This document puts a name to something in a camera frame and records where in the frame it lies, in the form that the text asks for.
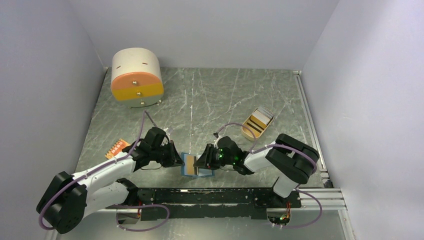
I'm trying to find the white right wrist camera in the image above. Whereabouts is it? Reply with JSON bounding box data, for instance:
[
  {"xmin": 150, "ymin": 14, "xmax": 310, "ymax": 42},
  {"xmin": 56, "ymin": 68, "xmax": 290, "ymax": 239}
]
[{"xmin": 213, "ymin": 132, "xmax": 223, "ymax": 148}]

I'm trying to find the stack of credit cards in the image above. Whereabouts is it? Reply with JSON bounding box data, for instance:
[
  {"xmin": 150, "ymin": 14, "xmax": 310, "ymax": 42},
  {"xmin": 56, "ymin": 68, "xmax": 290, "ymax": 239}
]
[{"xmin": 245, "ymin": 106, "xmax": 275, "ymax": 132}]

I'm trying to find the blue leather card holder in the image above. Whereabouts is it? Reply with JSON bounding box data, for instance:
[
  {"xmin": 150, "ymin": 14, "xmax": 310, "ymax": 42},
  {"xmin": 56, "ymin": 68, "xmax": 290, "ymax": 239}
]
[{"xmin": 179, "ymin": 152, "xmax": 216, "ymax": 179}]

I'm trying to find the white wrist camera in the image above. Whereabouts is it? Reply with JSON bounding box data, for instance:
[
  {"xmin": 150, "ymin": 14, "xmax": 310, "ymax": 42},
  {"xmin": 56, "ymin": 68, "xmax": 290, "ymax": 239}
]
[
  {"xmin": 213, "ymin": 132, "xmax": 223, "ymax": 148},
  {"xmin": 163, "ymin": 127, "xmax": 174, "ymax": 135}
]

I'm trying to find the aluminium frame rail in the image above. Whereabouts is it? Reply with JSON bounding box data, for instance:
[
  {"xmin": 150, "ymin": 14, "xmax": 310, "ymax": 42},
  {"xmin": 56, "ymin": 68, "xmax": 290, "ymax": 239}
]
[{"xmin": 290, "ymin": 70, "xmax": 356, "ymax": 240}]

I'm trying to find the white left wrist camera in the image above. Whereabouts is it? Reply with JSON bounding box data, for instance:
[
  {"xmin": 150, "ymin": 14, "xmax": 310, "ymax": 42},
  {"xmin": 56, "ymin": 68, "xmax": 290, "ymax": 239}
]
[{"xmin": 163, "ymin": 127, "xmax": 174, "ymax": 135}]

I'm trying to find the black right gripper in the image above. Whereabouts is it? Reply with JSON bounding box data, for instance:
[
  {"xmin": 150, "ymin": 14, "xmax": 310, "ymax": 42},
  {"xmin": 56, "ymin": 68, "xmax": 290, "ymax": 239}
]
[{"xmin": 193, "ymin": 143, "xmax": 235, "ymax": 170}]

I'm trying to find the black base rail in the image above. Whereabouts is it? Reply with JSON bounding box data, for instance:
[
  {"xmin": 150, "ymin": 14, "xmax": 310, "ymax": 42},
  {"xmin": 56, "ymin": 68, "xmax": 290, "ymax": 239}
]
[{"xmin": 105, "ymin": 187, "xmax": 302, "ymax": 221}]

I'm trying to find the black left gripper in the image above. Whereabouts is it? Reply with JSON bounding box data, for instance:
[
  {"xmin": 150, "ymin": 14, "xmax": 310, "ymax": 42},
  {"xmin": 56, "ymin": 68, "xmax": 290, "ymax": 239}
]
[{"xmin": 150, "ymin": 139, "xmax": 185, "ymax": 168}]

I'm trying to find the orange patterned card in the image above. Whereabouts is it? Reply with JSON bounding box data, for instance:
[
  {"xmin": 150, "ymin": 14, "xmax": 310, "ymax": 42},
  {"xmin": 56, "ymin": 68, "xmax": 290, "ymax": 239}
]
[{"xmin": 104, "ymin": 138, "xmax": 130, "ymax": 160}]

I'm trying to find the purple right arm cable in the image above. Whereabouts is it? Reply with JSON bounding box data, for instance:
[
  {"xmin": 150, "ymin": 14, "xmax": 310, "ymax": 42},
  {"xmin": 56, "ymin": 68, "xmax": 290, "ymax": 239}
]
[{"xmin": 215, "ymin": 123, "xmax": 319, "ymax": 175}]

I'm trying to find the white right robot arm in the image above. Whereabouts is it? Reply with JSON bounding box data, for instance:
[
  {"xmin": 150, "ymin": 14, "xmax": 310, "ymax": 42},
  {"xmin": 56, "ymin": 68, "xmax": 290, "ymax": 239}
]
[{"xmin": 193, "ymin": 133, "xmax": 320, "ymax": 207}]

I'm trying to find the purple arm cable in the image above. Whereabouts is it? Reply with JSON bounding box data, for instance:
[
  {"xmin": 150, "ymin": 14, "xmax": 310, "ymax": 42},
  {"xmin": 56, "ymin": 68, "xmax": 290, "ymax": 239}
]
[
  {"xmin": 38, "ymin": 110, "xmax": 158, "ymax": 231},
  {"xmin": 215, "ymin": 123, "xmax": 319, "ymax": 175}
]

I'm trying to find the cream drawer box orange front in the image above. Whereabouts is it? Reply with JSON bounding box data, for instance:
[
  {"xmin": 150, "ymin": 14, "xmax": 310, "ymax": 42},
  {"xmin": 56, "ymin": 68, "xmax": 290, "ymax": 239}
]
[{"xmin": 110, "ymin": 47, "xmax": 164, "ymax": 108}]

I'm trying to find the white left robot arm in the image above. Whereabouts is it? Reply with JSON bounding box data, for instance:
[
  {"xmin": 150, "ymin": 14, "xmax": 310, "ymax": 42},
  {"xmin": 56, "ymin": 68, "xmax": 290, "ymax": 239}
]
[{"xmin": 36, "ymin": 127, "xmax": 185, "ymax": 234}]

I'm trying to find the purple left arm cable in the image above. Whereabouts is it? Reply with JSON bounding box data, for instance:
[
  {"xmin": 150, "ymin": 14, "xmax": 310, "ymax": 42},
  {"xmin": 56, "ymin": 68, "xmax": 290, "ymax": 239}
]
[{"xmin": 38, "ymin": 110, "xmax": 158, "ymax": 231}]

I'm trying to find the beige oval card tray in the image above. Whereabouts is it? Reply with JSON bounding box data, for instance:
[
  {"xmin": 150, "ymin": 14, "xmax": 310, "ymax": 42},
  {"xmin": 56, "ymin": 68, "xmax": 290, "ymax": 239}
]
[{"xmin": 241, "ymin": 106, "xmax": 275, "ymax": 141}]

